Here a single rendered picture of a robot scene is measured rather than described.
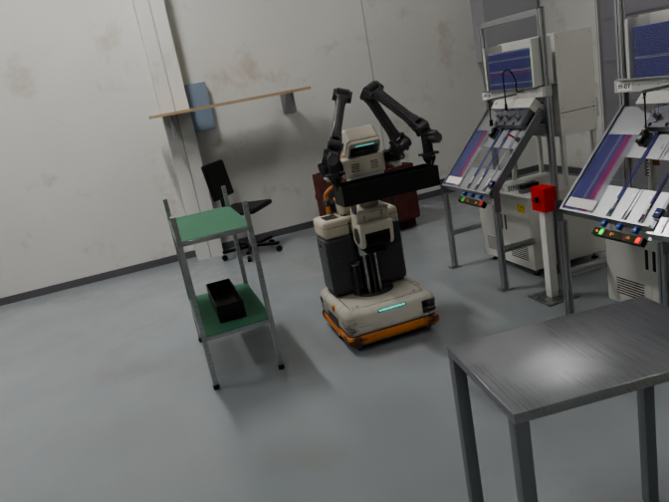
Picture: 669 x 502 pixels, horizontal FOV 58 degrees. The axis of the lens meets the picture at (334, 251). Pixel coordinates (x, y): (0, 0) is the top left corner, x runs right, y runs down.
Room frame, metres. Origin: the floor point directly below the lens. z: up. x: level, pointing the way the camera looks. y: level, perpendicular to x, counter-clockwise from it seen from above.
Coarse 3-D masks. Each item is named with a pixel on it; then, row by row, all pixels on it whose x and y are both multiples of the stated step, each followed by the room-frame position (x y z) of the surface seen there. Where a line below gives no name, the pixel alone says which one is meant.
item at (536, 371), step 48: (528, 336) 1.73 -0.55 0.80; (576, 336) 1.67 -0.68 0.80; (624, 336) 1.62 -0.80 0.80; (480, 384) 1.52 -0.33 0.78; (528, 384) 1.45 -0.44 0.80; (576, 384) 1.40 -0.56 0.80; (624, 384) 1.37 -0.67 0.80; (528, 432) 1.33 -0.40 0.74; (480, 480) 1.73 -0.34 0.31; (528, 480) 1.33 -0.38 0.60
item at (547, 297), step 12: (540, 192) 3.81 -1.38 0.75; (552, 192) 3.79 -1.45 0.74; (540, 204) 3.82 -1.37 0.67; (552, 204) 3.79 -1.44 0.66; (540, 216) 3.86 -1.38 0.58; (552, 216) 3.83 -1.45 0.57; (552, 228) 3.83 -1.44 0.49; (552, 240) 3.83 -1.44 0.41; (552, 252) 3.83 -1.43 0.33; (552, 264) 3.82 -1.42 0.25; (552, 276) 3.82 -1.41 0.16; (552, 288) 3.82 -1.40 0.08; (540, 300) 3.81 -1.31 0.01; (552, 300) 3.78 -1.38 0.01
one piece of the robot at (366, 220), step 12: (360, 156) 3.65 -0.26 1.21; (372, 156) 3.66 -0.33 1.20; (384, 156) 3.70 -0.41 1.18; (348, 168) 3.63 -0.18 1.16; (360, 168) 3.65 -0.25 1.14; (372, 168) 3.67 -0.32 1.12; (384, 168) 3.70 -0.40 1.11; (348, 180) 3.75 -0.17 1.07; (360, 204) 3.68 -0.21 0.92; (372, 204) 3.69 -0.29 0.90; (384, 204) 3.69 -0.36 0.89; (360, 216) 3.64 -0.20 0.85; (372, 216) 3.66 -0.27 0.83; (384, 216) 3.69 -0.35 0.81; (360, 228) 3.60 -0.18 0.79; (372, 228) 3.62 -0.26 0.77; (384, 228) 3.64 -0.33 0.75; (360, 240) 3.62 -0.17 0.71
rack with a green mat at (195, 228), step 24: (168, 216) 4.25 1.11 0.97; (192, 216) 4.21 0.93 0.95; (216, 216) 4.03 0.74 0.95; (240, 216) 3.87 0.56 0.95; (192, 240) 3.43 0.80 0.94; (240, 264) 4.36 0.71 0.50; (192, 288) 3.41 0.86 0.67; (240, 288) 4.27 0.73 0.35; (264, 288) 3.52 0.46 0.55; (192, 312) 3.99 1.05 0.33; (264, 312) 3.66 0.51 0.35; (216, 336) 3.43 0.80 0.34; (216, 384) 3.41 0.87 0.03
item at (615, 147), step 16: (608, 144) 3.44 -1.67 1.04; (624, 144) 3.33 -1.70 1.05; (592, 160) 3.47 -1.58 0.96; (608, 160) 3.36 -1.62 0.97; (592, 176) 3.38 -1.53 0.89; (608, 176) 3.27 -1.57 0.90; (576, 192) 3.41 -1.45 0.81; (592, 192) 3.30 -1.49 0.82; (576, 208) 3.32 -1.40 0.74; (592, 208) 3.21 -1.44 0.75
